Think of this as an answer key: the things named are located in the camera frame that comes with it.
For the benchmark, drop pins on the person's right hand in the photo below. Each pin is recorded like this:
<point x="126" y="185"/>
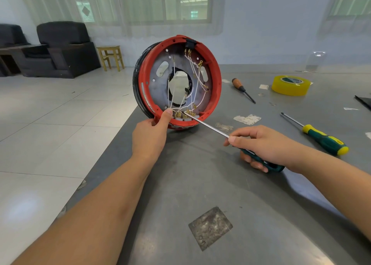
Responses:
<point x="272" y="149"/>

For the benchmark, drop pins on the person's left forearm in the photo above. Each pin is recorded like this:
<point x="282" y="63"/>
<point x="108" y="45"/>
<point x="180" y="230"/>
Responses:
<point x="87" y="215"/>

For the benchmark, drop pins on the person's right forearm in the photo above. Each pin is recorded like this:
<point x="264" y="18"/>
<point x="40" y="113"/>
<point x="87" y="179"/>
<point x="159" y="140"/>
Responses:
<point x="342" y="189"/>

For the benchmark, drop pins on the black flat plate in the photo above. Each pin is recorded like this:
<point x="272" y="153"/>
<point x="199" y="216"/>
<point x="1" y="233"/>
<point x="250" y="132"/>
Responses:
<point x="364" y="102"/>

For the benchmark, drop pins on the person's left hand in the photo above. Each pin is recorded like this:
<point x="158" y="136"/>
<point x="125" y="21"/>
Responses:
<point x="150" y="140"/>

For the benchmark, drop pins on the red round appliance base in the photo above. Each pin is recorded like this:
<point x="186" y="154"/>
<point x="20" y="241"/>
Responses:
<point x="150" y="82"/>

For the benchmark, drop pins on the sheer white curtain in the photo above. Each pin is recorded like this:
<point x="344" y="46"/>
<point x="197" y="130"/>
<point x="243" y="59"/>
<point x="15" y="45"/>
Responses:
<point x="46" y="1"/>
<point x="351" y="25"/>

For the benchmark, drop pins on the crumpled white tape piece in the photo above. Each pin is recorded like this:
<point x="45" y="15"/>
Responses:
<point x="247" y="120"/>

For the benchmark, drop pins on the small wooden stool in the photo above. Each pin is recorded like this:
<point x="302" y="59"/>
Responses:
<point x="110" y="49"/>

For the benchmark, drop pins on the black armchair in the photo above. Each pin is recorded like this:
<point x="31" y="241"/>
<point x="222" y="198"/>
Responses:
<point x="69" y="50"/>

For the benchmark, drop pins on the dark coffee table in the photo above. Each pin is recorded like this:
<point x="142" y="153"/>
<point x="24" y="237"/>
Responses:
<point x="17" y="48"/>

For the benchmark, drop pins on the yellow tape roll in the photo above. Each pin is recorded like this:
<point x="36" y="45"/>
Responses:
<point x="279" y="90"/>

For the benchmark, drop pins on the black sofa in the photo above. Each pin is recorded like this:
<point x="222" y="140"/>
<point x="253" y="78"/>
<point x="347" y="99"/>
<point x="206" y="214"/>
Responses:
<point x="11" y="34"/>

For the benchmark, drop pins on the narrow white tape strip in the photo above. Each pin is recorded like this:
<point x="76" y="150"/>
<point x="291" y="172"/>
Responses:
<point x="368" y="135"/>

